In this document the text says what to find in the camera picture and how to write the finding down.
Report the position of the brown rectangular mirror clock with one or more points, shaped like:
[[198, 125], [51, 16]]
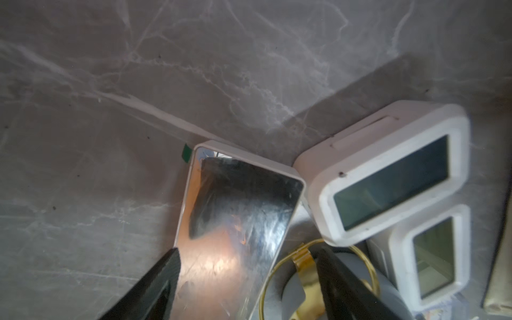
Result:
[[235, 214]]

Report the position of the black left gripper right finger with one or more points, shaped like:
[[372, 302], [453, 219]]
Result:
[[344, 295]]

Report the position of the small white digital clock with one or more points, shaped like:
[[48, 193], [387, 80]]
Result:
[[426, 256]]

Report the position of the cream canvas bag blue print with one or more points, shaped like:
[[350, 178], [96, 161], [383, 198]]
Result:
[[497, 300]]

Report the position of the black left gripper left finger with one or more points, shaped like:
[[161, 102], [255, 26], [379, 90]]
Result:
[[152, 296]]

